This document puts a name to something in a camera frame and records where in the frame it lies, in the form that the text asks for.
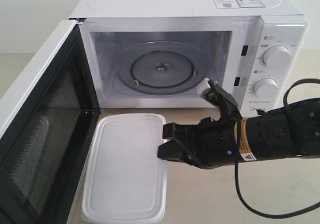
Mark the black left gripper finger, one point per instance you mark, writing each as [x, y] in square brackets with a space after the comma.
[173, 151]

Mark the clear plastic lidded container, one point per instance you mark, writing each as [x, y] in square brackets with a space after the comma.
[125, 181]

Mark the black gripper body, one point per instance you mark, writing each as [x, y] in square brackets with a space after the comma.
[213, 144]

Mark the white Midea microwave oven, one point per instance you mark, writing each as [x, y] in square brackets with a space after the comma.
[234, 40]

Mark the white upper control knob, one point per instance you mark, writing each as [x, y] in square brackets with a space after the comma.
[276, 57]

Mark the white lower timer knob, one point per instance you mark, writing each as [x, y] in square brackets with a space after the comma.
[265, 88]

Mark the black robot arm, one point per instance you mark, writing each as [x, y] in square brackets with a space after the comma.
[269, 136]

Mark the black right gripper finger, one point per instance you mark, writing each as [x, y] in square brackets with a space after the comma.
[183, 133]

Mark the white microwave door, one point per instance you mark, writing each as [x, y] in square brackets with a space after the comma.
[48, 118]

